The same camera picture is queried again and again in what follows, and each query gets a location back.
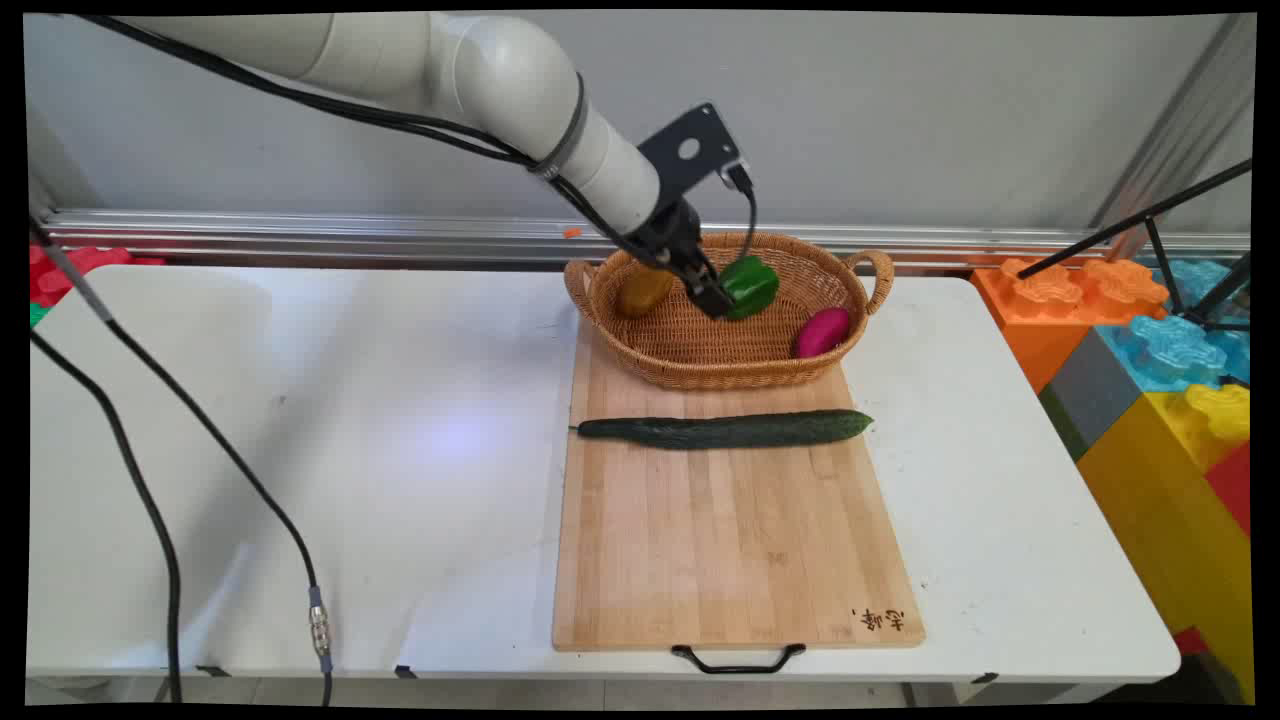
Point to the green bell pepper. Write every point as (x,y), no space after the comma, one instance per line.
(752,285)

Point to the woven wicker basket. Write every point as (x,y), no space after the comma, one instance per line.
(700,350)

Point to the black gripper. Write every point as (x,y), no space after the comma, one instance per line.
(668,234)

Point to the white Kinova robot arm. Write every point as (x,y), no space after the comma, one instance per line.
(470,70)

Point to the yellow giant building block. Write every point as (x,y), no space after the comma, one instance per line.
(1170,520)

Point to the orange giant building block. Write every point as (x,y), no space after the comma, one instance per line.
(1060,300)

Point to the blue giant building block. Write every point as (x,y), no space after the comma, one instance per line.
(1185,345)

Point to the purple eggplant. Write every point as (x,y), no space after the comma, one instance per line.
(822,331)

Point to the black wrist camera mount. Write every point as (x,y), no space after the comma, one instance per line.
(692,150)

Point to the black tripod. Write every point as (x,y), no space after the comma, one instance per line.
(1170,240)

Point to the grey giant building block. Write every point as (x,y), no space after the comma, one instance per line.
(1085,395)

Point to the long green cucumber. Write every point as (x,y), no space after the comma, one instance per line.
(730,430)

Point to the yellow-brown potato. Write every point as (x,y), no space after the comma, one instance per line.
(643,291)

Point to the red giant building block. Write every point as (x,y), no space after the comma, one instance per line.
(60,275)

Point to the wooden cutting board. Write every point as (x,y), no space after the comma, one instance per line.
(730,540)

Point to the aluminium frame post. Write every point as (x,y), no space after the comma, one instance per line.
(1175,130)

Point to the aluminium rail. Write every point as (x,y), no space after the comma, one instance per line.
(400,235)

